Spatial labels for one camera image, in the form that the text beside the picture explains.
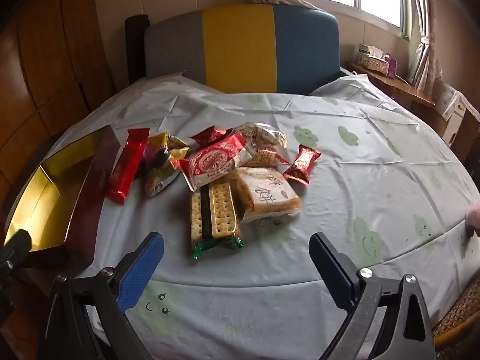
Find person's pink clothing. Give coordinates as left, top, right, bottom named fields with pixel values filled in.
left=464, top=202, right=480, bottom=238

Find hanging pink curtain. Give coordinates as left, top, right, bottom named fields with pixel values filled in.
left=397, top=0, right=447, bottom=91

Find red and white snack packet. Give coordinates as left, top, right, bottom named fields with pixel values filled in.
left=179, top=132, right=256, bottom=191

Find puffed rice bar packet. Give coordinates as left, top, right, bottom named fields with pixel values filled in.
left=244, top=147, right=291, bottom=169

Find wicker chair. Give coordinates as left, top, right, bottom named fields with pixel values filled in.
left=431, top=281, right=480, bottom=360

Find patterned tissue box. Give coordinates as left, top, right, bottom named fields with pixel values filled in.
left=365, top=55, right=391, bottom=74

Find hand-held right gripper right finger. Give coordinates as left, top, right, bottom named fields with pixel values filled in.
left=308, top=232, right=437, bottom=360

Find long red snack packet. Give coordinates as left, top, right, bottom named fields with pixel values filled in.
left=105, top=128, right=151, bottom=206

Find cracker packet green ends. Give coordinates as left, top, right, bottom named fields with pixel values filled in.
left=189, top=181, right=244, bottom=260

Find black chair back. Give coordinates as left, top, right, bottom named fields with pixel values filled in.
left=125, top=14, right=151, bottom=85

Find clear seed packet orange edges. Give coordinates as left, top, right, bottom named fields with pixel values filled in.
left=234, top=122, right=289, bottom=150

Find yellow snack packet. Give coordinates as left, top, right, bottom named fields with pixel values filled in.
left=140, top=132, right=191, bottom=199

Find wooden wardrobe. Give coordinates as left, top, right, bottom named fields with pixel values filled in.
left=0, top=0, right=117, bottom=203

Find small red candy packet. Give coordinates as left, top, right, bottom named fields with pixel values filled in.
left=282, top=144, right=322, bottom=185

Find dark red foil packet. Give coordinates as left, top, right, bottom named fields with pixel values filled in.
left=189, top=127, right=235, bottom=147

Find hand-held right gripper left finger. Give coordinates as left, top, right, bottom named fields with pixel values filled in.
left=45, top=232, right=166, bottom=360

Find crumbly pastry clear packet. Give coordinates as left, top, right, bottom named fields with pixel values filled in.
left=230, top=167, right=304, bottom=224

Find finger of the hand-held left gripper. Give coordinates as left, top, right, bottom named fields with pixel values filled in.
left=0, top=229, right=33, bottom=282

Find green white tissue box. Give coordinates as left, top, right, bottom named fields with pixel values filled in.
left=356, top=44, right=383, bottom=64

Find grey yellow blue chair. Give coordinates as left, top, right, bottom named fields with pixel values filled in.
left=144, top=4, right=351, bottom=94

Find maroon gift box gold inside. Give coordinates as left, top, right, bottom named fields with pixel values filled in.
left=4, top=124, right=130, bottom=267

